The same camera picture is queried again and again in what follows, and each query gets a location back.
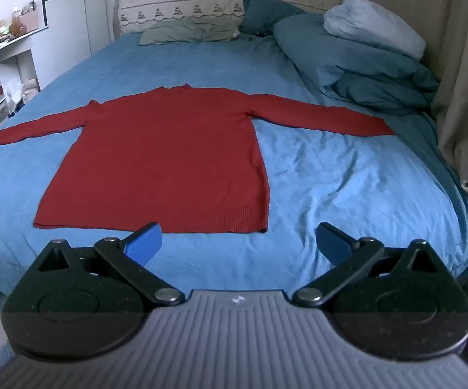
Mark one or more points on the blue duvet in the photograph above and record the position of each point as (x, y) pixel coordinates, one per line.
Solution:
(351, 60)

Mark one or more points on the red knit sweater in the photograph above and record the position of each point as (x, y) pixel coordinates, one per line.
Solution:
(165, 158)

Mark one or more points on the green pillow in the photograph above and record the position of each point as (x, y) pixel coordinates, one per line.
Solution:
(189, 32)

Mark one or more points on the clutter of bottles and jars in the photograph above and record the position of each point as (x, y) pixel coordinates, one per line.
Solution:
(11, 24)

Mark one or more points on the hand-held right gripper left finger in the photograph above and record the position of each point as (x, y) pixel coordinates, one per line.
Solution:
(145, 243)

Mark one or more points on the dark teal pillow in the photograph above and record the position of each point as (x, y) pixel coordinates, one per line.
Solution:
(264, 14)

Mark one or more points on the white and grey wardrobe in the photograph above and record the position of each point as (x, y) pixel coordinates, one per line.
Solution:
(76, 8)

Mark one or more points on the white shelf unit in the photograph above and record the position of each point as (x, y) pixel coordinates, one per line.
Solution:
(3, 73)

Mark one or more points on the beige curtain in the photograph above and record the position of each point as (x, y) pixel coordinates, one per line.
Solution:
(452, 69)

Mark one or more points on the light blue folded blanket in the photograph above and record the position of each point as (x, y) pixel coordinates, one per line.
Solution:
(373, 24)

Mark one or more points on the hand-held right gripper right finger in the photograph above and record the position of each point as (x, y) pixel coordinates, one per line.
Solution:
(333, 243)

